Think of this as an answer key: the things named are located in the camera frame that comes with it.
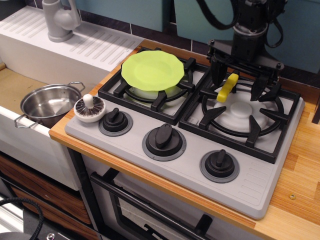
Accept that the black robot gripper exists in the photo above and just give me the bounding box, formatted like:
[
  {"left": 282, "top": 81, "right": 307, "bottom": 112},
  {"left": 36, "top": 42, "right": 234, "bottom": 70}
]
[{"left": 207, "top": 33, "right": 285, "bottom": 102}]

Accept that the yellow toy fry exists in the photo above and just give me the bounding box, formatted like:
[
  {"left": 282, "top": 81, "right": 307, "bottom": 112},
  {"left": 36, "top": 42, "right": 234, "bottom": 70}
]
[{"left": 216, "top": 73, "right": 239, "bottom": 103}]

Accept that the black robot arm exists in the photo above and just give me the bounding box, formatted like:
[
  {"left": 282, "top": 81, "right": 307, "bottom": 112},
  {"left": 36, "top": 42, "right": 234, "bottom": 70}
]
[{"left": 197, "top": 0, "right": 287, "bottom": 102}]

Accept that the green plastic plate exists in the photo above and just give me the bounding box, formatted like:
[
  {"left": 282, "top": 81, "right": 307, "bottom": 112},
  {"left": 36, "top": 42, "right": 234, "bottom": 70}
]
[{"left": 121, "top": 50, "right": 185, "bottom": 91}]

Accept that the white brown toy mushroom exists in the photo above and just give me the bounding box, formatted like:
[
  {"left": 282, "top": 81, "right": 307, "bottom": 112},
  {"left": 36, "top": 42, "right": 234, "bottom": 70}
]
[{"left": 73, "top": 94, "right": 106, "bottom": 123}]

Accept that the stainless steel pot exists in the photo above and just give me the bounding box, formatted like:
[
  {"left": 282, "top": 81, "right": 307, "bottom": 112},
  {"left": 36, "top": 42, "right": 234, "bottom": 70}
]
[{"left": 14, "top": 81, "right": 86, "bottom": 129}]

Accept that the white toy sink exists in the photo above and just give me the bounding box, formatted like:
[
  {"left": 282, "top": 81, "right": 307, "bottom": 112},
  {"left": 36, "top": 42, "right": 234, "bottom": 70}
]
[{"left": 0, "top": 6, "right": 142, "bottom": 191}]

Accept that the black right burner grate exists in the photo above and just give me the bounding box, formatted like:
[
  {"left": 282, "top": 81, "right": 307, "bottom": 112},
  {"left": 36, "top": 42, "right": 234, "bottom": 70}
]
[{"left": 178, "top": 71, "right": 305, "bottom": 164}]

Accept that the black burner grate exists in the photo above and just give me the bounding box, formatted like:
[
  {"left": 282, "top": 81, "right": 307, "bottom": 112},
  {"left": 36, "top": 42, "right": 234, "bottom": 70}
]
[
  {"left": 98, "top": 47, "right": 209, "bottom": 125},
  {"left": 178, "top": 71, "right": 305, "bottom": 164}
]

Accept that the black left burner grate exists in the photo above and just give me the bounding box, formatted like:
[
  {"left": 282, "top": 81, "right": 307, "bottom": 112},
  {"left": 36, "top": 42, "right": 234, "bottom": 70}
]
[{"left": 98, "top": 47, "right": 209, "bottom": 125}]

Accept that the black right stove knob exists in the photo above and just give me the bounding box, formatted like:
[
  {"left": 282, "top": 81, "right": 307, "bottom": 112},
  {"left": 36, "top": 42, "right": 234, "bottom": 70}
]
[{"left": 200, "top": 149, "right": 240, "bottom": 184}]

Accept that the black stove knob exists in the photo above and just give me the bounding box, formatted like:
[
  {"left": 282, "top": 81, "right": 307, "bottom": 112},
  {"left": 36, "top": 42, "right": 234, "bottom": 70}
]
[
  {"left": 200, "top": 149, "right": 240, "bottom": 184},
  {"left": 98, "top": 107, "right": 133, "bottom": 137},
  {"left": 142, "top": 123, "right": 187, "bottom": 162}
]

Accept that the black middle stove knob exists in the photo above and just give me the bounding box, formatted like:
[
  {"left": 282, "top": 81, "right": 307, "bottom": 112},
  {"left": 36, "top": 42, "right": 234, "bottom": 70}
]
[{"left": 142, "top": 123, "right": 187, "bottom": 162}]

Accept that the grey toy stove top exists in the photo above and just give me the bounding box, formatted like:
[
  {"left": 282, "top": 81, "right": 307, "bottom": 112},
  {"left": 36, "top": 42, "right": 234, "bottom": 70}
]
[{"left": 64, "top": 47, "right": 306, "bottom": 221}]

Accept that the black left stove knob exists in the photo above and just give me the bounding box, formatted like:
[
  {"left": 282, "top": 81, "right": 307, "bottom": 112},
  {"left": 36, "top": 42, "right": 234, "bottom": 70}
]
[{"left": 98, "top": 107, "right": 133, "bottom": 137}]

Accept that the toy oven door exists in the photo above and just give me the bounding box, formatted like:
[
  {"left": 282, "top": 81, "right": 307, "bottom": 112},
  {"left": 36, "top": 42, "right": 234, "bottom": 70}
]
[{"left": 90, "top": 169, "right": 254, "bottom": 240}]

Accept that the grey toy faucet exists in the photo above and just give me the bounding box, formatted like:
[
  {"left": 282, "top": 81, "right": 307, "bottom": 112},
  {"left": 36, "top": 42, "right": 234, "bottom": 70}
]
[{"left": 42, "top": 0, "right": 81, "bottom": 43}]

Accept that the wooden drawer front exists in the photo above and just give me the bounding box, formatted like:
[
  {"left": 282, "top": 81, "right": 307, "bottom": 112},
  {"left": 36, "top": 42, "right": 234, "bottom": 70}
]
[{"left": 0, "top": 153, "right": 98, "bottom": 240}]

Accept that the black braided cable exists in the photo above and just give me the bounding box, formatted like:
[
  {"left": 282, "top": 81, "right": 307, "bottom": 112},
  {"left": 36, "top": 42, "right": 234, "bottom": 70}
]
[{"left": 0, "top": 196, "right": 45, "bottom": 240}]

